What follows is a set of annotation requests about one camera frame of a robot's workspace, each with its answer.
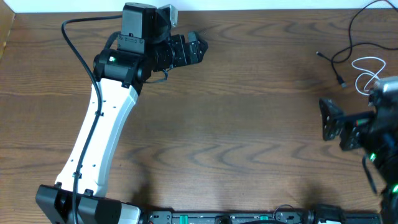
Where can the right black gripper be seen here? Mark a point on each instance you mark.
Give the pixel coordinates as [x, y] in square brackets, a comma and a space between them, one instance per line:
[358, 122]

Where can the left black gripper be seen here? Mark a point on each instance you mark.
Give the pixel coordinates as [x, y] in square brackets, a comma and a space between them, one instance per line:
[178, 43]

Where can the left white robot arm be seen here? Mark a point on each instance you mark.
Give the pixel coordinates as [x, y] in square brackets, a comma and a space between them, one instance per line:
[142, 46]

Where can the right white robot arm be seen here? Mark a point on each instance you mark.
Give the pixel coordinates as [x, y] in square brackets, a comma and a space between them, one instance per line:
[376, 133]

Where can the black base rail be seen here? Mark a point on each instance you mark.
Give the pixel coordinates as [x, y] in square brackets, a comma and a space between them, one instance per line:
[283, 214]

